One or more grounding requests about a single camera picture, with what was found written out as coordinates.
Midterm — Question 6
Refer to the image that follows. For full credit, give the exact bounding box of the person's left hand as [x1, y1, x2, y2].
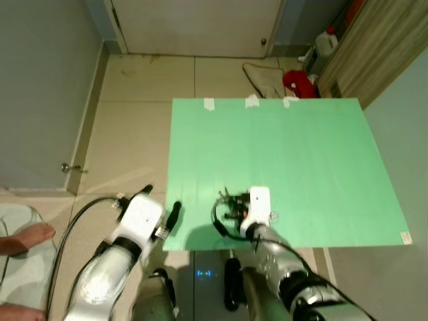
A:
[0, 224, 56, 257]

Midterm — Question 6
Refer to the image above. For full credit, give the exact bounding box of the person's right hand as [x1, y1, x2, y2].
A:
[0, 303, 46, 321]

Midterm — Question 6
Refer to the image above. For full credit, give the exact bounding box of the metal key bunch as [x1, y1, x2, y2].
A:
[218, 189, 236, 205]

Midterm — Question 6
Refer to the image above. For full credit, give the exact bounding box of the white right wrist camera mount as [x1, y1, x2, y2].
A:
[247, 186, 272, 225]

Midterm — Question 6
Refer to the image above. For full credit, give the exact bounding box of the green corrugated plastic board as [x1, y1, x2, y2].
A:
[163, 98, 412, 252]

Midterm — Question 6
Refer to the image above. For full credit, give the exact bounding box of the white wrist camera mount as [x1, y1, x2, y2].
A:
[117, 194, 167, 245]
[247, 186, 272, 225]

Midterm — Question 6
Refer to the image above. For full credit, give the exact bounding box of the wood grain cabinet panel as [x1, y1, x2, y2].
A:
[318, 0, 428, 109]

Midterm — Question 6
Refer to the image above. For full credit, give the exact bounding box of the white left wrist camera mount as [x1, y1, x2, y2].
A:
[117, 194, 167, 245]

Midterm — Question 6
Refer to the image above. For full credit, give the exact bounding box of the beige floor cloth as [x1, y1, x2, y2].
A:
[242, 63, 290, 99]

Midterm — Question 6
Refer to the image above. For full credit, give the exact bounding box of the robot's black right leg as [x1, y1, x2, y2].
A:
[224, 257, 268, 321]

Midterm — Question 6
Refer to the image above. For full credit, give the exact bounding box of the red bag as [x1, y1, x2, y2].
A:
[283, 70, 319, 99]

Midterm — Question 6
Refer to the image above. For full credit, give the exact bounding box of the grey door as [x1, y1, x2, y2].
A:
[0, 0, 104, 191]

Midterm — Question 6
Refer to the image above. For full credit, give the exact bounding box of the metal lever door handle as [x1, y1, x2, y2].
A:
[62, 163, 88, 175]

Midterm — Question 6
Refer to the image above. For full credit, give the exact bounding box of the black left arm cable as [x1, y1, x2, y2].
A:
[45, 194, 124, 315]

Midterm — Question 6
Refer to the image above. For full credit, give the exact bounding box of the white jug with red cap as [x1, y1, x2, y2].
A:
[314, 27, 340, 58]

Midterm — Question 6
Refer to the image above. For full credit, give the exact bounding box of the white door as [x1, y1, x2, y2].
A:
[110, 0, 285, 58]

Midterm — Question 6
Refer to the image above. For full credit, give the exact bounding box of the dark robot torso blue light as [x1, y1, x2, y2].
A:
[193, 249, 235, 321]

